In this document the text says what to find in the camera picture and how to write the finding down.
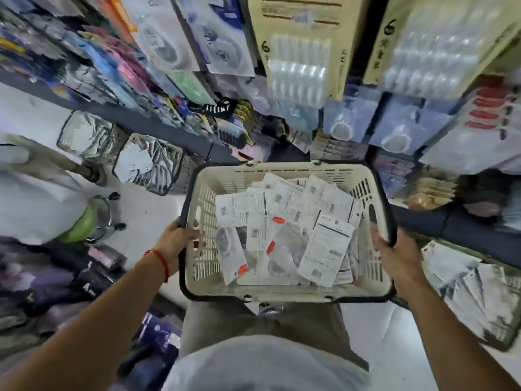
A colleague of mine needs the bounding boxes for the white pack with round item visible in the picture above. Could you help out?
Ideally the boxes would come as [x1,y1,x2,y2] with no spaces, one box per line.
[173,0,256,78]
[116,0,201,74]

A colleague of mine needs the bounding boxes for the person's grey trousers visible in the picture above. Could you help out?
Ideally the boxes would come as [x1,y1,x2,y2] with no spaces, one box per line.
[179,300,370,372]

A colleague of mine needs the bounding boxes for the row of colourful hanging packets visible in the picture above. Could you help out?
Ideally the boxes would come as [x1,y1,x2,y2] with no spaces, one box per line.
[0,0,184,118]

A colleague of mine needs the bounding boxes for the beige card blister pack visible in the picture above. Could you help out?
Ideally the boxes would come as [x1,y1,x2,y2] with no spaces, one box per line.
[362,0,521,101]
[246,0,371,103]

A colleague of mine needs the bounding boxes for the person's white shirt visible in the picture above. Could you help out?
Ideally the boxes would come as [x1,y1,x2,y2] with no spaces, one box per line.
[161,335,376,391]

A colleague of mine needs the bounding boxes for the person's right hand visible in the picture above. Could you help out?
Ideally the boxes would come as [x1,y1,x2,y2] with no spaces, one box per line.
[370,227,426,290]

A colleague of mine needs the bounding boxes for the pile of dark packets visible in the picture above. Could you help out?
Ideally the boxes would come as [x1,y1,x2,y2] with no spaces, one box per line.
[0,235,128,357]

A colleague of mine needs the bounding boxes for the person's left forearm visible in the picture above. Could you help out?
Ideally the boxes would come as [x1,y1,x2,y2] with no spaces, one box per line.
[0,252,168,391]

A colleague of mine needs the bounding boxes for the person's left hand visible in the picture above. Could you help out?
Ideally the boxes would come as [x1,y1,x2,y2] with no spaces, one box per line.
[152,218,205,278]

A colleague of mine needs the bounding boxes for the black white striped item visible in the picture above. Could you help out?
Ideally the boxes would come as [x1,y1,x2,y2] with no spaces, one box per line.
[188,97,237,120]

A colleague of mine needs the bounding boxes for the dark grey shelf rail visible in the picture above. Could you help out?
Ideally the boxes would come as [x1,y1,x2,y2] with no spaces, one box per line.
[0,71,239,165]

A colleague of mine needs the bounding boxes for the white packet with red stripes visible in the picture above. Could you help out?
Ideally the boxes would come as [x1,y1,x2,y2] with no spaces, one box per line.
[419,75,521,176]

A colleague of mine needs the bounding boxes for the grey basket of white packets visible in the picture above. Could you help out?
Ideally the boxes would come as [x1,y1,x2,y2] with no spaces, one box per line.
[419,238,521,353]

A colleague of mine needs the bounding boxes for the person's right forearm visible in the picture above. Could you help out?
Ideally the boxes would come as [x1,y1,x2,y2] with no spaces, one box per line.
[394,273,521,391]

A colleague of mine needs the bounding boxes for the cream plastic shopping basket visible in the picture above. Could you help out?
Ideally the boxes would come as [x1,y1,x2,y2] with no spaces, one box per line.
[178,160,398,304]

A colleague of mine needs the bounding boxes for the green stool with casters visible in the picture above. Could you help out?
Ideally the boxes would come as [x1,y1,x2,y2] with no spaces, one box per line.
[58,192,127,245]

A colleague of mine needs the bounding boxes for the grey wire floor basket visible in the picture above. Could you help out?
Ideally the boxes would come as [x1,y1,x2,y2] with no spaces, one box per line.
[56,110,129,165]
[113,133,185,196]

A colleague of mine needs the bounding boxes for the blue packet with ring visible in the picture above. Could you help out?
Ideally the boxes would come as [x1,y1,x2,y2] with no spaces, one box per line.
[368,93,456,156]
[322,91,380,144]

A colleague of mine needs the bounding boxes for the dark blue packets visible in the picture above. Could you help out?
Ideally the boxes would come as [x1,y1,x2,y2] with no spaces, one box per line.
[116,307,182,391]

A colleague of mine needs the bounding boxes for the red string bracelet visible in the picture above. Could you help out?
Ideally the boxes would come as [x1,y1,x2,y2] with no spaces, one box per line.
[144,249,170,284]

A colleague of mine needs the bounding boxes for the pile of white packets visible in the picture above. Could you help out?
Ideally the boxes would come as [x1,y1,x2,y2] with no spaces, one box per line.
[214,172,363,288]

